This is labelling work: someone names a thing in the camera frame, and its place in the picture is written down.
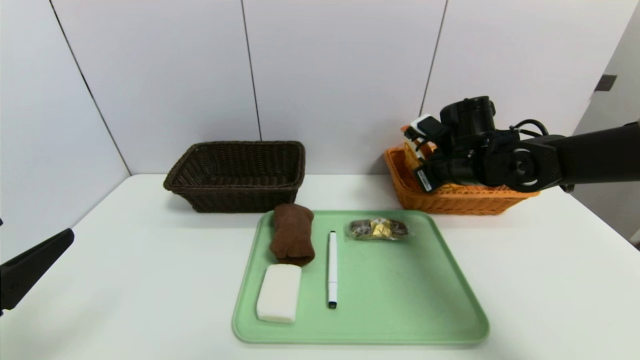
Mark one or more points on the clear candy packet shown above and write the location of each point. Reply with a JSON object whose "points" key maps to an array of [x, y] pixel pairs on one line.
{"points": [[377, 229]]}

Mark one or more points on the black wall fixture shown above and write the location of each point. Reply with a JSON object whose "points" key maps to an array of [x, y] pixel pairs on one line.
{"points": [[605, 83]]}

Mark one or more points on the white soap bar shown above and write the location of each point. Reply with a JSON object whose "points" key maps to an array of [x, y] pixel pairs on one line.
{"points": [[279, 292]]}

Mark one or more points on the white marker pen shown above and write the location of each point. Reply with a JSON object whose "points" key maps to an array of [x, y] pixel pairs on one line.
{"points": [[332, 265]]}

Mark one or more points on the dark brown wicker basket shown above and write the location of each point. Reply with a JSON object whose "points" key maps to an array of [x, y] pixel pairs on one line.
{"points": [[235, 200]]}

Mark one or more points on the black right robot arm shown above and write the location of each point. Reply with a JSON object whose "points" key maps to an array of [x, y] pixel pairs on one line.
{"points": [[590, 155]]}

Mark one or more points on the orange wicker basket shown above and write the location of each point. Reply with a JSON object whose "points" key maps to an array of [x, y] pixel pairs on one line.
{"points": [[450, 205]]}

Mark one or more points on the small yellow wicker basket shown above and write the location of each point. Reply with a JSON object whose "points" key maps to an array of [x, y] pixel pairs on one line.
{"points": [[412, 157]]}

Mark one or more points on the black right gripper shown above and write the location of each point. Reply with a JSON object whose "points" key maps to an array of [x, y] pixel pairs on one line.
{"points": [[424, 180]]}

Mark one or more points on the green plastic tray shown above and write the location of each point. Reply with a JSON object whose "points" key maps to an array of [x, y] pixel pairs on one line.
{"points": [[380, 295]]}

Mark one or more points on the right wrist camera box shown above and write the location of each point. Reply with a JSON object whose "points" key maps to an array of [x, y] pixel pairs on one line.
{"points": [[425, 126]]}

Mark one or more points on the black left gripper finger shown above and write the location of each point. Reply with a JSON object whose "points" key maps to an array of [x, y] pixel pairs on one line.
{"points": [[35, 265]]}

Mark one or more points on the brown folded cloth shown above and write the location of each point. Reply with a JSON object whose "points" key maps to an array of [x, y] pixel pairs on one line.
{"points": [[292, 235]]}

